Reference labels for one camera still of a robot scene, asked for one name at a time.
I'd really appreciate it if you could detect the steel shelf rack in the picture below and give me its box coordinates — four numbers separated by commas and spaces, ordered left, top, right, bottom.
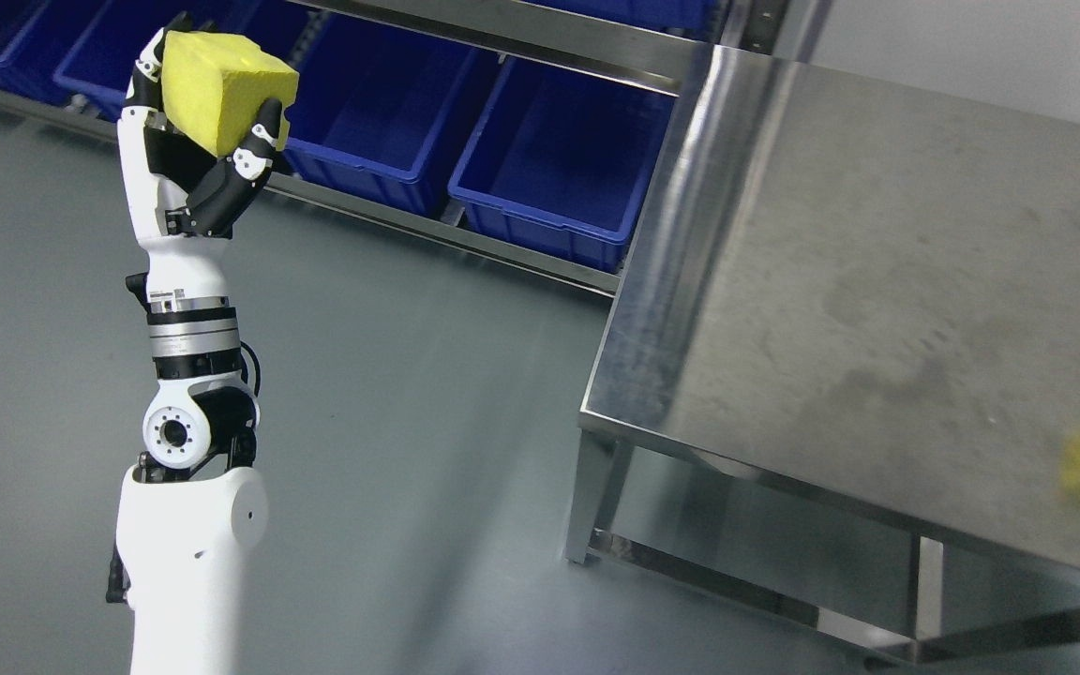
0, 0, 832, 299

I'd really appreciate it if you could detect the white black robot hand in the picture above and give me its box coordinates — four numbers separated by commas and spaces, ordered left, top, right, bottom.
117, 27, 283, 303

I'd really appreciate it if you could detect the yellow foam block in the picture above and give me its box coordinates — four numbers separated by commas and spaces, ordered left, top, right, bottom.
161, 31, 299, 158

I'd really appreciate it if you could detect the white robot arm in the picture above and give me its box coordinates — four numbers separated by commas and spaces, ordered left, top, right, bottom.
106, 12, 288, 674

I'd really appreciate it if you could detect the stainless steel table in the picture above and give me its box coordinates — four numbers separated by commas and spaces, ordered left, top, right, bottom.
564, 44, 1080, 674

